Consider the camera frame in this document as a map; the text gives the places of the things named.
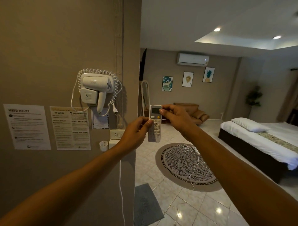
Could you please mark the person's right hand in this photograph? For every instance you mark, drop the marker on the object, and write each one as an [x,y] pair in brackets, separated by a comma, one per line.
[178,118]

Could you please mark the person's left hand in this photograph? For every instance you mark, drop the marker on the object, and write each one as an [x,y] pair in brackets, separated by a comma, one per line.
[133,135]

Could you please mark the person's left thumb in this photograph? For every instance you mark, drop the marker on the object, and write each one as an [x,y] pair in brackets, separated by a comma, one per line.
[148,125]

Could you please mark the person's right thumb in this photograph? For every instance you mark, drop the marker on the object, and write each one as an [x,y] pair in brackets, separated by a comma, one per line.
[163,113]

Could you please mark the white air conditioner remote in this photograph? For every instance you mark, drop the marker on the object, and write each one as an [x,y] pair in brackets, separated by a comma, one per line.
[155,124]

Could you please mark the person's left forearm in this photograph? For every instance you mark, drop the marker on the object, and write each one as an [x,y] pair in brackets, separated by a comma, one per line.
[60,186]

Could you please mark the person's right forearm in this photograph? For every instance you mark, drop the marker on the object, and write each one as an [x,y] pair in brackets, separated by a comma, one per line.
[244,181]

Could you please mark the standing floor mirror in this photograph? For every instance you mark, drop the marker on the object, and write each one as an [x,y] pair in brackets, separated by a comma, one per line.
[145,97]

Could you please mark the leaf print framed picture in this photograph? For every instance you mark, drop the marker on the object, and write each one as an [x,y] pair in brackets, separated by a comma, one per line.
[167,83]

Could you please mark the brown leather sofa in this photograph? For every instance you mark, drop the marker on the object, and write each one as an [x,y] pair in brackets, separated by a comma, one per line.
[195,113]

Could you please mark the gold leaf framed picture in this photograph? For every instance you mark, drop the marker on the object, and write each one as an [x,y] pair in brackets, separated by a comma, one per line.
[187,79]

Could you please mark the small laminated notice card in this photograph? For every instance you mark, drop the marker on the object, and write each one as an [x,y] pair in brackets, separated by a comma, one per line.
[100,120]

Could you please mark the round patterned rug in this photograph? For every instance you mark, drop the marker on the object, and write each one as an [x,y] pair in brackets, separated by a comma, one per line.
[186,166]

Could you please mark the pineapple framed picture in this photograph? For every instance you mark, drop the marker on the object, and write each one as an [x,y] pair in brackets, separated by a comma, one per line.
[208,74]

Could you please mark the yellow house rules sheet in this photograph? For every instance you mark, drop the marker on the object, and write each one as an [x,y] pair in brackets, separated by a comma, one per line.
[70,128]

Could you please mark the grey floor mat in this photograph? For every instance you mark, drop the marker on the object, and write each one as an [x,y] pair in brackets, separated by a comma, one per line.
[146,204]

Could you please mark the white pillow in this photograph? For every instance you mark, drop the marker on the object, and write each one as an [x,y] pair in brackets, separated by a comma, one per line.
[250,124]

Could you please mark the potted green plant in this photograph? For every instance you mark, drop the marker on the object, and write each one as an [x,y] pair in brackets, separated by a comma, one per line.
[254,96]

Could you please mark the round ceiling light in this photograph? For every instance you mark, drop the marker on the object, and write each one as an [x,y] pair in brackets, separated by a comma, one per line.
[217,29]
[277,37]

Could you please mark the bed with white sheets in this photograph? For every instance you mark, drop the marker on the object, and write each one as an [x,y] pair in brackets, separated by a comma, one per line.
[263,144]

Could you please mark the patterned bed runner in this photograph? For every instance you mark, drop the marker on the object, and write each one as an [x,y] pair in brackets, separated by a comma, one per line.
[279,140]

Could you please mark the white help notice sheet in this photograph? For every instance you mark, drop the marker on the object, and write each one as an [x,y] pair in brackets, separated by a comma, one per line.
[27,126]

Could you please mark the brown curtain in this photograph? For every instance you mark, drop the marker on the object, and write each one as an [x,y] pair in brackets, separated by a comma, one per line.
[289,97]

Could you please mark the white wall power socket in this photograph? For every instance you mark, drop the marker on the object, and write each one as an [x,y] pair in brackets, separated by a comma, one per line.
[117,134]

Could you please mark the white wall remote holder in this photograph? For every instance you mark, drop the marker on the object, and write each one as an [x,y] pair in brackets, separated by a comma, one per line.
[103,146]

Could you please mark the white wall air conditioner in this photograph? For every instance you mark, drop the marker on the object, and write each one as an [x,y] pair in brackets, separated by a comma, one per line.
[192,59]

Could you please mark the white wall hair dryer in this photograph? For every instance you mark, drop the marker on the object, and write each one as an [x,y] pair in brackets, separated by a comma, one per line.
[99,87]

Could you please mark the white hair dryer wall holder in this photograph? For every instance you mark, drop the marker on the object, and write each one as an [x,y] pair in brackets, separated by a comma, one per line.
[88,95]

